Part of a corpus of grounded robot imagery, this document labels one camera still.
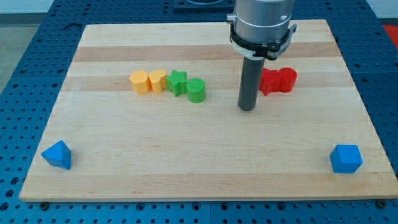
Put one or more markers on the red star block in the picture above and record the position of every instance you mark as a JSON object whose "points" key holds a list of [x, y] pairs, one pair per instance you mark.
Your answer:
{"points": [[270, 81]]}

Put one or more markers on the blue triangle block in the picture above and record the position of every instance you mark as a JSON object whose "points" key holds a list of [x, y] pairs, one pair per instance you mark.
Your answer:
{"points": [[58, 155]]}

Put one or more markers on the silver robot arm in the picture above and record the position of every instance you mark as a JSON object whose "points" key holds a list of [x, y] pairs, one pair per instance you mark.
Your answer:
{"points": [[260, 28]]}

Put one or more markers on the green cylinder block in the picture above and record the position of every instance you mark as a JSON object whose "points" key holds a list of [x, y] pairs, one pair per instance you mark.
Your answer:
{"points": [[196, 90]]}

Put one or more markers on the yellow heart block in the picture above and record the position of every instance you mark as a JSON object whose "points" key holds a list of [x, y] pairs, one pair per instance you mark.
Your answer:
{"points": [[158, 80]]}

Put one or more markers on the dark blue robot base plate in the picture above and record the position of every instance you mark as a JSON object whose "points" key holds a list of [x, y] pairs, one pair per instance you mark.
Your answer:
{"points": [[183, 5]]}

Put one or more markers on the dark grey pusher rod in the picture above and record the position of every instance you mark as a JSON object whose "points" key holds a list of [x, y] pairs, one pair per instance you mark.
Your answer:
{"points": [[249, 84]]}

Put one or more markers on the red cylinder block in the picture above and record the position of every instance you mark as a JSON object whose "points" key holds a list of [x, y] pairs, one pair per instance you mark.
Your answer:
{"points": [[288, 78]]}

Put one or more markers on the green star block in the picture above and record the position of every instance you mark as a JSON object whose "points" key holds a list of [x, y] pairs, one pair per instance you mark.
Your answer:
{"points": [[177, 82]]}

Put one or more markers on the blue cube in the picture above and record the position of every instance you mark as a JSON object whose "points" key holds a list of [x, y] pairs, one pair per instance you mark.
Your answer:
{"points": [[346, 158]]}

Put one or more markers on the wooden board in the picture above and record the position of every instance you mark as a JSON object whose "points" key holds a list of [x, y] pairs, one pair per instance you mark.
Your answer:
{"points": [[160, 147]]}

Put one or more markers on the yellow hexagon block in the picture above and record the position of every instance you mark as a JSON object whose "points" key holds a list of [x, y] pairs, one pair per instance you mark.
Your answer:
{"points": [[140, 82]]}

